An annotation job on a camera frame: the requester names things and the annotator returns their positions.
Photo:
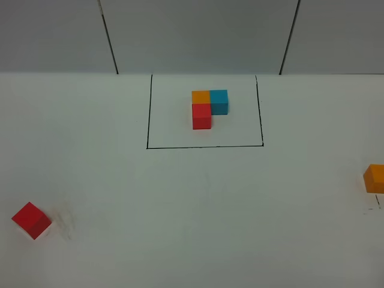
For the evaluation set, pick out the orange template block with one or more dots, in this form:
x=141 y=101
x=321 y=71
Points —
x=201 y=97

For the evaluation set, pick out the blue template block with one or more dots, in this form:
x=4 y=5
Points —
x=219 y=102

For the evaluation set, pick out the red template block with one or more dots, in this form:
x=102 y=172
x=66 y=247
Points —
x=201 y=116

